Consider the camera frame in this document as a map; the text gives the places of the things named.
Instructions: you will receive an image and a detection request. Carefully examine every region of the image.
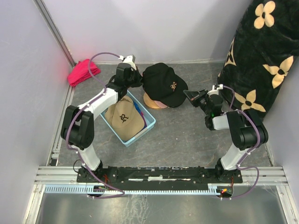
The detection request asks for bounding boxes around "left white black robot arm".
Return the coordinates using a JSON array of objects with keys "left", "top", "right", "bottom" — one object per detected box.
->
[{"left": 61, "top": 62, "right": 142, "bottom": 182}]

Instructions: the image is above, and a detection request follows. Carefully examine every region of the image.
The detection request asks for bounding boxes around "wooden hat stand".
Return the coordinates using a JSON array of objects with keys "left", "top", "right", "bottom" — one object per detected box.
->
[{"left": 143, "top": 93, "right": 158, "bottom": 110}]

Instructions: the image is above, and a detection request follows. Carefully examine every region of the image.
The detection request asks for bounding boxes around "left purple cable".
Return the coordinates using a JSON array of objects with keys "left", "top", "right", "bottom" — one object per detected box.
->
[{"left": 65, "top": 52, "right": 127, "bottom": 199}]

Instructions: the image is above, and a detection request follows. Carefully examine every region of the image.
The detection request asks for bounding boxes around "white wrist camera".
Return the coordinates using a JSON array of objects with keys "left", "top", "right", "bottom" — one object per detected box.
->
[
  {"left": 207, "top": 84, "right": 223, "bottom": 96},
  {"left": 119, "top": 55, "right": 137, "bottom": 70}
]

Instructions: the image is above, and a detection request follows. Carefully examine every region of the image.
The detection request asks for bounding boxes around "pink cap with R logo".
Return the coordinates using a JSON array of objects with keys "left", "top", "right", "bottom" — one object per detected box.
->
[{"left": 154, "top": 101, "right": 168, "bottom": 109}]

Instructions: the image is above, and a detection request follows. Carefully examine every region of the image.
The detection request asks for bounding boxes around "black floral blanket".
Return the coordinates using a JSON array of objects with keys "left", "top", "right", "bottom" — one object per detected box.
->
[{"left": 217, "top": 0, "right": 299, "bottom": 119}]

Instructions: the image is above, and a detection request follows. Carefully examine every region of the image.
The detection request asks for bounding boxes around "light blue cable duct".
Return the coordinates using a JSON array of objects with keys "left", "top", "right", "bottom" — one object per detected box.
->
[{"left": 44, "top": 184, "right": 229, "bottom": 196}]

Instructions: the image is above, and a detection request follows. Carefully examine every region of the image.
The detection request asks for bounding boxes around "colourful cap in basket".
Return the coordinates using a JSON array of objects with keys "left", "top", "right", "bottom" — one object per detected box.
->
[{"left": 133, "top": 101, "right": 147, "bottom": 129}]

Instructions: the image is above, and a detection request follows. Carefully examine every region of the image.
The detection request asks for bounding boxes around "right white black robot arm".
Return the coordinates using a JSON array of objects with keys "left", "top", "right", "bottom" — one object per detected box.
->
[{"left": 183, "top": 84, "right": 269, "bottom": 182}]

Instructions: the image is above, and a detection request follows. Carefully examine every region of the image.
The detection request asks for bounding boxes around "light blue plastic basket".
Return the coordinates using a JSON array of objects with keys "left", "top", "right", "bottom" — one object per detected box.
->
[{"left": 101, "top": 91, "right": 156, "bottom": 147}]

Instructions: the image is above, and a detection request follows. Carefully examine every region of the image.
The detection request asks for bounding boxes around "tan cap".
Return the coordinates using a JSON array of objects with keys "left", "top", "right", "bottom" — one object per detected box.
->
[{"left": 105, "top": 96, "right": 145, "bottom": 141}]

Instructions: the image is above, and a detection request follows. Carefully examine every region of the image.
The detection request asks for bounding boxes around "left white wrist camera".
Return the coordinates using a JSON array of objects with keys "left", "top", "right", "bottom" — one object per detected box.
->
[{"left": 119, "top": 55, "right": 137, "bottom": 70}]

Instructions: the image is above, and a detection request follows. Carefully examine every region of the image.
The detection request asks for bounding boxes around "red cloth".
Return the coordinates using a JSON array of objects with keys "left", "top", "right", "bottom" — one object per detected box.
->
[{"left": 67, "top": 59, "right": 92, "bottom": 87}]

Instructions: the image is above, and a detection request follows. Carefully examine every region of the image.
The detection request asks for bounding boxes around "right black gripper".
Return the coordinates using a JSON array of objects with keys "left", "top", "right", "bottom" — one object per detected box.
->
[{"left": 184, "top": 89, "right": 210, "bottom": 116}]

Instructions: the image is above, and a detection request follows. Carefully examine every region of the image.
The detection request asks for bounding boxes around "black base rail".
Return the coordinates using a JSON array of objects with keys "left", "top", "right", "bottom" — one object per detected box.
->
[{"left": 77, "top": 166, "right": 243, "bottom": 191}]

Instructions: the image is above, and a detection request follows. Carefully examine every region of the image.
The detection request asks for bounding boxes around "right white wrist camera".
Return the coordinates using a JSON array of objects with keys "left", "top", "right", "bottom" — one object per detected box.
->
[{"left": 207, "top": 84, "right": 223, "bottom": 96}]

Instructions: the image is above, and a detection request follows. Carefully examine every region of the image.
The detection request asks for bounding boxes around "aluminium corner profile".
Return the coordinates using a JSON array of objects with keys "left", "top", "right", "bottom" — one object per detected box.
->
[{"left": 33, "top": 0, "right": 76, "bottom": 67}]

